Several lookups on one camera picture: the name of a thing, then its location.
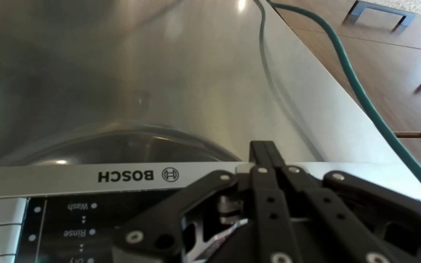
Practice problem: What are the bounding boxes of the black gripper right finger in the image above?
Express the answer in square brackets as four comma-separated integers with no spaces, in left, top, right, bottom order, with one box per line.
[268,140,421,263]

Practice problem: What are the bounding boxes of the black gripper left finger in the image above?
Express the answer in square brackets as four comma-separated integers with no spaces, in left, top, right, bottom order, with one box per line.
[110,140,291,263]

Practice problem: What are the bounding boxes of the dark wood deep drawer front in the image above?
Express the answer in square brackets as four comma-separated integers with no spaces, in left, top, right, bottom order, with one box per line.
[312,32,421,137]

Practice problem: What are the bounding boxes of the stainless steel Bosch dishwasher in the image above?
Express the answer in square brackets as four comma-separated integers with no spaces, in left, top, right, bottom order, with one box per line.
[0,0,421,263]

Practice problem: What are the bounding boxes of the teal cable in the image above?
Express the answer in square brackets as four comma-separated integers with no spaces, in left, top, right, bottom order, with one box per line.
[268,0,421,210]

